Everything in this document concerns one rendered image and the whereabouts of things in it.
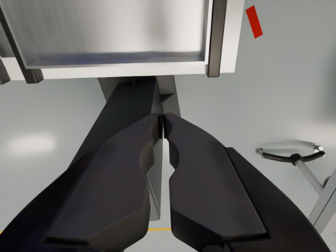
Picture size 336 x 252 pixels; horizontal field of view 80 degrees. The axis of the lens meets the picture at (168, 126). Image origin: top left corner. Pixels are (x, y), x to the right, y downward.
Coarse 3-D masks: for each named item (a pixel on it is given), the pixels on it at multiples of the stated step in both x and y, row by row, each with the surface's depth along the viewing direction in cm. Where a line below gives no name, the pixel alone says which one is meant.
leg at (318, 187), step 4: (296, 160) 141; (300, 160) 140; (296, 164) 140; (300, 164) 137; (304, 164) 136; (300, 168) 136; (304, 168) 133; (308, 168) 134; (304, 172) 132; (308, 172) 130; (308, 176) 129; (312, 176) 127; (308, 180) 128; (312, 180) 125; (316, 180) 124; (312, 184) 124; (316, 184) 122; (320, 184) 122; (316, 188) 121; (320, 188) 119; (320, 192) 118
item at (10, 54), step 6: (0, 24) 29; (0, 30) 29; (0, 36) 30; (0, 42) 30; (6, 42) 30; (0, 48) 31; (6, 48) 31; (0, 54) 31; (6, 54) 31; (12, 54) 31
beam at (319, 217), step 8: (328, 184) 110; (328, 192) 110; (320, 200) 116; (328, 200) 110; (312, 208) 123; (320, 208) 116; (328, 208) 110; (312, 216) 123; (320, 216) 116; (328, 216) 110; (312, 224) 123; (320, 224) 116; (328, 224) 112; (320, 232) 117; (328, 232) 116
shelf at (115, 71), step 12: (228, 0) 27; (240, 0) 27; (228, 12) 28; (240, 12) 28; (228, 24) 29; (240, 24) 29; (228, 36) 30; (228, 48) 31; (12, 60) 32; (228, 60) 32; (12, 72) 33; (48, 72) 33; (60, 72) 33; (72, 72) 33; (84, 72) 33; (96, 72) 33; (108, 72) 33; (120, 72) 33; (132, 72) 33; (144, 72) 33; (156, 72) 33; (168, 72) 33; (180, 72) 33; (192, 72) 33; (204, 72) 33; (228, 72) 33
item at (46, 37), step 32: (0, 0) 24; (32, 0) 27; (64, 0) 27; (96, 0) 27; (128, 0) 27; (160, 0) 27; (192, 0) 27; (32, 32) 29; (64, 32) 29; (96, 32) 29; (128, 32) 29; (160, 32) 29; (192, 32) 29; (32, 64) 29; (64, 64) 29; (96, 64) 29; (128, 64) 29; (160, 64) 29
